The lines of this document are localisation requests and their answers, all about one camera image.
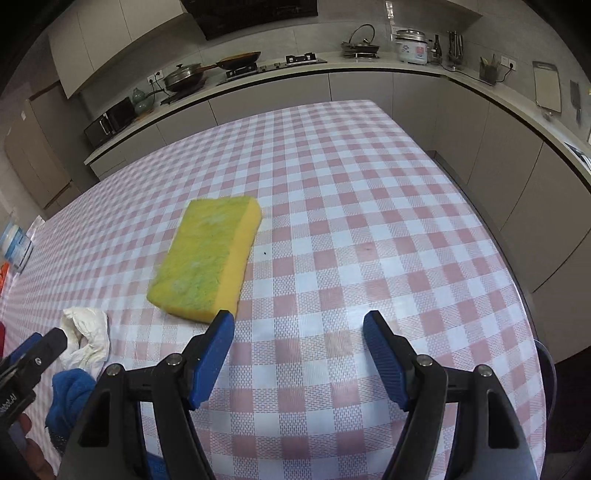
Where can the pot with raised lid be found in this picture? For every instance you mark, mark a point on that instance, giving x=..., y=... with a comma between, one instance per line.
x=360, y=46

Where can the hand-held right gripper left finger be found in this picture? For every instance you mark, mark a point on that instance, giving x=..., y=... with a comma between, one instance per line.
x=214, y=355

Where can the kitchen sink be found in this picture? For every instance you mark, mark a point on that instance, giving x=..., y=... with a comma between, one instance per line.
x=579, y=157

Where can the black range hood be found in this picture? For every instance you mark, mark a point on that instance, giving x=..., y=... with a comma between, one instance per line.
x=249, y=16

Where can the green ceramic vase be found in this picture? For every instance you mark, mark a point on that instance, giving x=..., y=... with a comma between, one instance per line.
x=142, y=104

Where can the orange packet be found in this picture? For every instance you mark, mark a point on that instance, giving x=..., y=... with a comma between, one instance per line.
x=3, y=277

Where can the gas stove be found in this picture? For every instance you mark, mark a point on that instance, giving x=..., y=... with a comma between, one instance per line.
x=277, y=67

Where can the white cutting board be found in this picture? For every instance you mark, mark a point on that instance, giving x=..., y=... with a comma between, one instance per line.
x=547, y=87

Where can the yellow green sponge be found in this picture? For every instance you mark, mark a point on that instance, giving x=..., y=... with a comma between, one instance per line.
x=203, y=258

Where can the person's left hand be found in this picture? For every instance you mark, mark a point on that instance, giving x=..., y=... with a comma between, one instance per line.
x=37, y=457

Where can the black induction cooker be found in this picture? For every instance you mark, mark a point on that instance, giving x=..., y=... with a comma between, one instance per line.
x=180, y=94

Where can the white tissue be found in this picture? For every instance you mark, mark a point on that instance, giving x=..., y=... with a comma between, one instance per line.
x=87, y=332

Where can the pink checked tablecloth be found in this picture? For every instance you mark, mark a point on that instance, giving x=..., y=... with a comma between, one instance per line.
x=346, y=230

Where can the frying pan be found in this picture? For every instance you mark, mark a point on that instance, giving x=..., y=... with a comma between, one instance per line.
x=240, y=60

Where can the wall outlet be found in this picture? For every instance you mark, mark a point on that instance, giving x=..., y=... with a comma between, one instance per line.
x=509, y=61
x=156, y=76

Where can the grey refrigerator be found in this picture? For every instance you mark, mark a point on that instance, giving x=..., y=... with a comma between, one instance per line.
x=37, y=152

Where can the white rice cooker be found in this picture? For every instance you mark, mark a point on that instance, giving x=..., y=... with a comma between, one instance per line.
x=411, y=48

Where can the black microwave oven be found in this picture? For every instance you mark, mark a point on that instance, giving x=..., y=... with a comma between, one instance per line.
x=111, y=122

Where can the chopstick holder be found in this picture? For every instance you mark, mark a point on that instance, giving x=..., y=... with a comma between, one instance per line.
x=488, y=71

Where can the steel utensil rack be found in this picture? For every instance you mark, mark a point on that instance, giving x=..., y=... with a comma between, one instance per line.
x=455, y=50

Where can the white plastic jar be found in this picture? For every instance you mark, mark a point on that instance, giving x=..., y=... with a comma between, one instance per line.
x=14, y=244

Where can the kitchen cleaver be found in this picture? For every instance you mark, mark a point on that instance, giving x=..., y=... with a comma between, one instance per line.
x=575, y=99

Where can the steel wool scourer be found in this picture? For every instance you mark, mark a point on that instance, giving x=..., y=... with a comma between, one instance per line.
x=57, y=444

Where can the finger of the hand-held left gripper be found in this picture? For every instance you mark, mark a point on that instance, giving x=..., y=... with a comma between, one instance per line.
x=23, y=348
x=48, y=348

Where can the blue cloth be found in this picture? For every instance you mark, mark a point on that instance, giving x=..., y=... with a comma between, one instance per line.
x=69, y=397

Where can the dark bottle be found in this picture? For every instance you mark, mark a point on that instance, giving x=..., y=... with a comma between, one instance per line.
x=437, y=50

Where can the red plastic bag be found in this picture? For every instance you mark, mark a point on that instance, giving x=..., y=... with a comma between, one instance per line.
x=2, y=339

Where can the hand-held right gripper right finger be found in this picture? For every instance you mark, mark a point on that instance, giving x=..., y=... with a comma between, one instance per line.
x=385, y=357

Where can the lidded steel wok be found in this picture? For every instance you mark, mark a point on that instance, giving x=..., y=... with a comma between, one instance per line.
x=184, y=77

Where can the beige upper cabinets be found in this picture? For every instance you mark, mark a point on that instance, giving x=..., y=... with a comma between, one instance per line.
x=115, y=37

